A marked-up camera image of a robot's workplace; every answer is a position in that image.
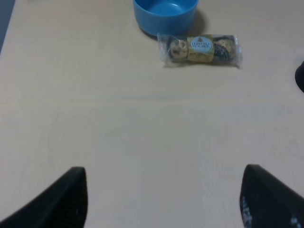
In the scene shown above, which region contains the Ferrero Rocher chocolate pack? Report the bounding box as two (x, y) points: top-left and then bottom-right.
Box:
(157, 33), (242, 67)

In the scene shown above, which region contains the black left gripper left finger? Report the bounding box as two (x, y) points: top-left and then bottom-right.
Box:
(0, 167), (88, 228)

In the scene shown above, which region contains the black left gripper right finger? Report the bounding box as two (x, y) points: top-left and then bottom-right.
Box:
(239, 164), (304, 228)

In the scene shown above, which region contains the blue plastic bowl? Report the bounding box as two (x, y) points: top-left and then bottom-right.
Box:
(133, 0), (198, 36)

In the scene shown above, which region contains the black jar with white label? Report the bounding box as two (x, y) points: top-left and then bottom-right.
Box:
(295, 62), (304, 92)

